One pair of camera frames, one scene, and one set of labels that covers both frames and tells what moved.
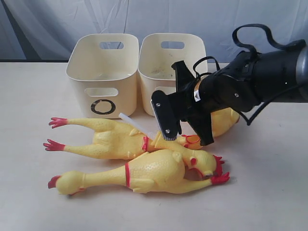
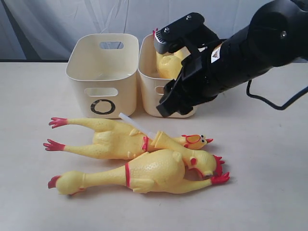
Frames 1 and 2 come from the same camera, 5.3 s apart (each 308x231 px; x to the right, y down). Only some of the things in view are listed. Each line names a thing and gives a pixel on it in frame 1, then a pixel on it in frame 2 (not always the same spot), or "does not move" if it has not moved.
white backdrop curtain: [41, 31] does not move
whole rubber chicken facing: [112, 141] does not move
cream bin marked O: [104, 68] does not move
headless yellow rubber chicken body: [222, 120] → [169, 64]
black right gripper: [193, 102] → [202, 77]
